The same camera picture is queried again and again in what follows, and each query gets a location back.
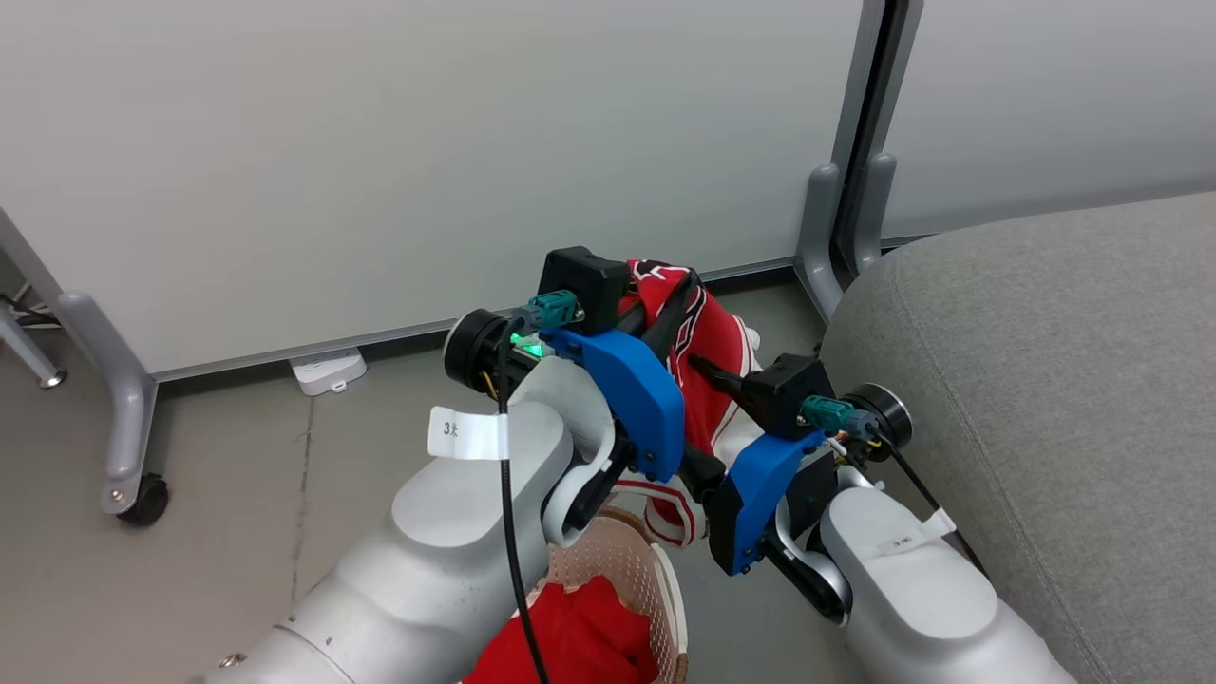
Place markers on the white power strip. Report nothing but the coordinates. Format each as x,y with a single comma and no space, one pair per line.
328,370

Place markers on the grey metal stand leg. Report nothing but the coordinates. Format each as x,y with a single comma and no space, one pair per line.
28,351

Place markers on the grey partition post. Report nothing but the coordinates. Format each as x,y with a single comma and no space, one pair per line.
845,190

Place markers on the beige perforated laundry basket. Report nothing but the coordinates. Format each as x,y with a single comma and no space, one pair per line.
646,579

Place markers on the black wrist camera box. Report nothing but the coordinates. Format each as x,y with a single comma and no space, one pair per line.
581,283
787,394

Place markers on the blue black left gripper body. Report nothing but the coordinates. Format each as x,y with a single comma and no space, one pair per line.
632,389

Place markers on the red garment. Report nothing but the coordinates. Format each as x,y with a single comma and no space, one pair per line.
579,632

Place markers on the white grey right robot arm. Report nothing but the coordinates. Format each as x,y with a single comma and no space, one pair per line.
912,598

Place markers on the grey fabric sofa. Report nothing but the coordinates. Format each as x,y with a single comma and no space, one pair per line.
1054,427

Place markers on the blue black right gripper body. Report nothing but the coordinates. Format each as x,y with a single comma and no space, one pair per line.
755,494

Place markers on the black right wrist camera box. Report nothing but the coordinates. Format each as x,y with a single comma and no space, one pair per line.
787,394

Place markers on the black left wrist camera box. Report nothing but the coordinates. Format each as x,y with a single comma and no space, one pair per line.
581,283

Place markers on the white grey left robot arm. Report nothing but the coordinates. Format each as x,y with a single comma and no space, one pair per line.
446,570

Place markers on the narrow white partition panel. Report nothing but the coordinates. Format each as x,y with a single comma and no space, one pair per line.
1054,104

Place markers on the large white partition panel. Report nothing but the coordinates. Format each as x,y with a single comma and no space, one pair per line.
408,161

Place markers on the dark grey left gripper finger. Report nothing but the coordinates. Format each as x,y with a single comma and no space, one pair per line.
673,328
665,296
722,378

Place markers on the white paper tag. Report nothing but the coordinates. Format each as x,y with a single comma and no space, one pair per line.
914,535
467,433

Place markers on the grey partition leg with caster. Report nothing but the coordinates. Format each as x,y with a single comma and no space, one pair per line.
123,399

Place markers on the red white sports jersey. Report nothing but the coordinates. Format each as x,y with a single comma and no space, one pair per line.
708,380

